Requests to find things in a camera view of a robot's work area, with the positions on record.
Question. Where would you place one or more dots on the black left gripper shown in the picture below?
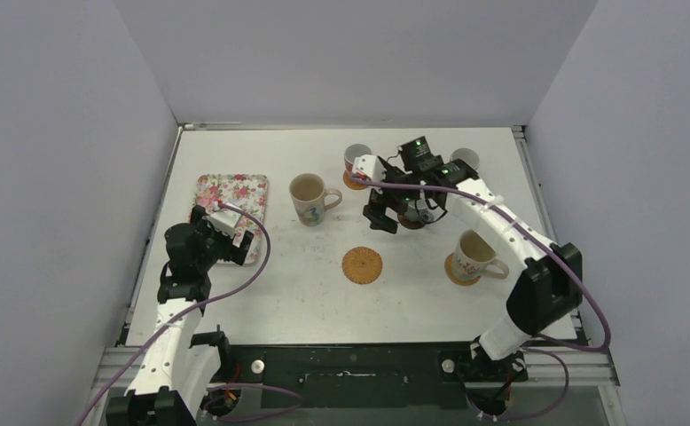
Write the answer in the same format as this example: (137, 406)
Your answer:
(232, 253)

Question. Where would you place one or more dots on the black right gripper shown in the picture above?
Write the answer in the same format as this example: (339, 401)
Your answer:
(381, 204)

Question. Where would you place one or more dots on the small white cup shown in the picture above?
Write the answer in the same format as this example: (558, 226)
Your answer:
(418, 212)

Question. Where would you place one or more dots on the pink mug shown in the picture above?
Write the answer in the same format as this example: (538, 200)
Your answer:
(352, 153)

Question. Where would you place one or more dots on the large cream mug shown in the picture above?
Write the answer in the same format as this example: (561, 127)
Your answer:
(312, 198)

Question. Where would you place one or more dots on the cream cup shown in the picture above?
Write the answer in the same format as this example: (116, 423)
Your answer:
(473, 258)

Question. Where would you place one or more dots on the blue mug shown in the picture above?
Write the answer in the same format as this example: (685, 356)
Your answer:
(468, 156)

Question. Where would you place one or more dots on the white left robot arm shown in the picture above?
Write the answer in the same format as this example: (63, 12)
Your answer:
(178, 363)

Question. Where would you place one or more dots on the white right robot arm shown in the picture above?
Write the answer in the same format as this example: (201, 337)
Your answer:
(547, 276)

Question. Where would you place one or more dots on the dark walnut wooden coaster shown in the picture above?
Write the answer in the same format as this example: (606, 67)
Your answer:
(408, 222)

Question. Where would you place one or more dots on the light wooden coaster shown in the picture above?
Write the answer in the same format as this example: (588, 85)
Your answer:
(349, 183)

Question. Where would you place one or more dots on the floral rectangular tray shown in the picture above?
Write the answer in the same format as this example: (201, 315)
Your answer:
(249, 192)

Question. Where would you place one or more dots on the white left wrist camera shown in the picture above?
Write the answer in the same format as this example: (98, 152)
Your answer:
(226, 221)

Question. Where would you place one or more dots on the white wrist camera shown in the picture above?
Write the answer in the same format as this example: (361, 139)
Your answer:
(368, 167)
(226, 221)

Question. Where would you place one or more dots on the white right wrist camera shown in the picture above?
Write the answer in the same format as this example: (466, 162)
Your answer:
(368, 167)

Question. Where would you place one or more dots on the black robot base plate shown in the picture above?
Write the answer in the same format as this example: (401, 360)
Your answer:
(444, 375)

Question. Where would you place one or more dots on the aluminium table frame rail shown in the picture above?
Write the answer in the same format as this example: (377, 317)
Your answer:
(544, 366)

